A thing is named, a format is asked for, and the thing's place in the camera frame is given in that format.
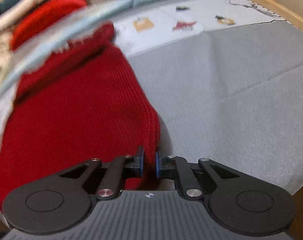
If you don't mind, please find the bright red folded blanket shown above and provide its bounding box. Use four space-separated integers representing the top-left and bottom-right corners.
10 0 87 51

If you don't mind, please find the dark red knit sweater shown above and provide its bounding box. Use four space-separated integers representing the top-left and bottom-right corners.
0 22 160 207

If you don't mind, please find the light blue folded sheet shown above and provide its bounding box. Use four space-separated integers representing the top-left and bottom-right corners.
0 0 221 100

